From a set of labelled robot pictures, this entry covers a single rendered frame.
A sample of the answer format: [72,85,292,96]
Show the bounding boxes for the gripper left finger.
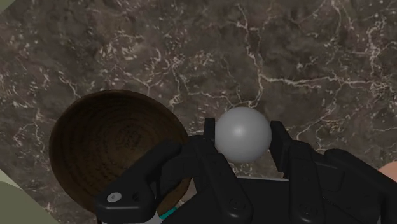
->
[94,117,254,224]

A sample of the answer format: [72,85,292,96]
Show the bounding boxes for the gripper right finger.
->
[268,120,397,224]

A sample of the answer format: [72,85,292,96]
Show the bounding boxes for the grey ball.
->
[214,106,273,164]

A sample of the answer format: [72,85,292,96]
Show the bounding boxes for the teal and white object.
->
[149,206,179,224]

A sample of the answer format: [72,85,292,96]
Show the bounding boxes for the brown wooden bowl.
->
[48,89,192,215]

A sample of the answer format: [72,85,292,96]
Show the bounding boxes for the peach round object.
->
[378,160,397,183]

